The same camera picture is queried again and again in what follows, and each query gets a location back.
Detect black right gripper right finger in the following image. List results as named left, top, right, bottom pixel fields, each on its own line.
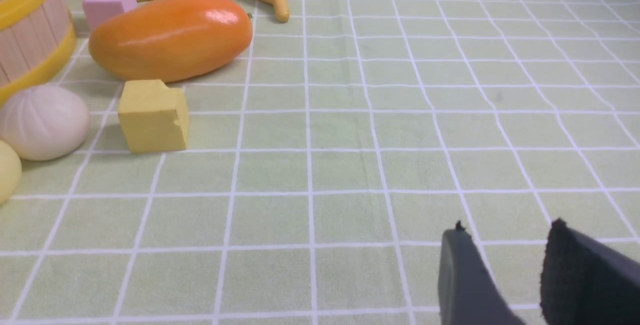
left=540, top=218, right=640, bottom=325

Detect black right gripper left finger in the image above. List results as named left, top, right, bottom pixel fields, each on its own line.
left=438, top=221, right=524, bottom=325

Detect white bun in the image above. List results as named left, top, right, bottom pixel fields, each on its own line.
left=0, top=84, right=90, bottom=161

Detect yellow bun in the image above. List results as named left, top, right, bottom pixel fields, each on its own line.
left=0, top=140, right=22, bottom=205

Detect bamboo steamer tray yellow rim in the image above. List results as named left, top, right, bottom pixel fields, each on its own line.
left=0, top=0, right=77, bottom=102

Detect green checkered tablecloth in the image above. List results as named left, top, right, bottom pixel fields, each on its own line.
left=1, top=0, right=639, bottom=325

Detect yellow foam cube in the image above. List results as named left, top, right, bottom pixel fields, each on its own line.
left=118, top=79, right=190, bottom=154

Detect orange plastic mango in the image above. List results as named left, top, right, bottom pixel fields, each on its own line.
left=87, top=0, right=254, bottom=82

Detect pink foam cube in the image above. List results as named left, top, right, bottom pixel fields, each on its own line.
left=82, top=0, right=138, bottom=31

